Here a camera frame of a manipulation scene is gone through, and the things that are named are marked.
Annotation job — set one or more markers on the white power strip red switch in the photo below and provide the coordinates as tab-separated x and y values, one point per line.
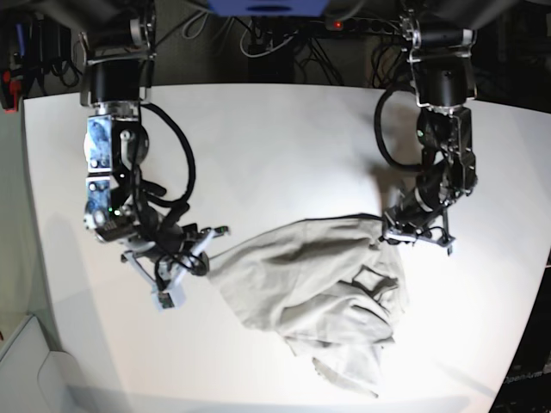
360	26

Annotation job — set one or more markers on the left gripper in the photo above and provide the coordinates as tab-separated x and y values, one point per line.
411	219

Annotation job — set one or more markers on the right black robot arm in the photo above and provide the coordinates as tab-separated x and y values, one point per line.
119	45

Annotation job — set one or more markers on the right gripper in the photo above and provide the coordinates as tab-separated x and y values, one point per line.
157	254

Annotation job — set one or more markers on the blue box overhead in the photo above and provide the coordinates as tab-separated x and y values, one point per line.
268	7

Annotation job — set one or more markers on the beige t-shirt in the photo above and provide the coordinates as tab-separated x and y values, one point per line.
332	289

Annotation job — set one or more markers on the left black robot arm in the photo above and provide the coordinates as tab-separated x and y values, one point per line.
439	37

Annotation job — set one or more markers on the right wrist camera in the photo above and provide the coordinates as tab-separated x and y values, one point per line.
168	300

